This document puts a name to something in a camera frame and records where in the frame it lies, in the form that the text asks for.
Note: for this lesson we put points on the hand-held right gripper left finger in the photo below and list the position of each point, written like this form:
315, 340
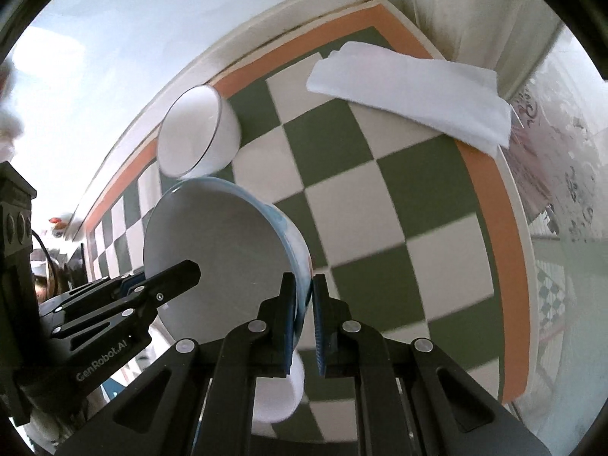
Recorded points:
287, 332

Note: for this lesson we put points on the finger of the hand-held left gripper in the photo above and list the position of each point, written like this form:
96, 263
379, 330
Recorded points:
95, 292
166, 287

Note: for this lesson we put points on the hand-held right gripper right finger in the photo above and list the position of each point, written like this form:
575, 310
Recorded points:
320, 332

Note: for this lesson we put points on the white bowl blue floral print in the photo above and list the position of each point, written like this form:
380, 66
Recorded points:
223, 247

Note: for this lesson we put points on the white bowl red floral print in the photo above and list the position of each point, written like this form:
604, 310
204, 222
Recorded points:
280, 403

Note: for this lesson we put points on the plain white bowl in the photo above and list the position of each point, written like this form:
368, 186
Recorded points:
190, 133

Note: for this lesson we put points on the green white checkered tablecloth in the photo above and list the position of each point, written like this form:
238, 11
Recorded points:
427, 190

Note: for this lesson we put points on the white folded cloth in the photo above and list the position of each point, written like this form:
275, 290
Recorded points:
408, 90

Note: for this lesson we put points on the frosted glass sliding door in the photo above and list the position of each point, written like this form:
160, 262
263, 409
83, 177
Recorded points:
570, 152

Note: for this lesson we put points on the orange fruit wall sticker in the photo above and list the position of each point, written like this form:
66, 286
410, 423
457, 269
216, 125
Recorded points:
54, 222

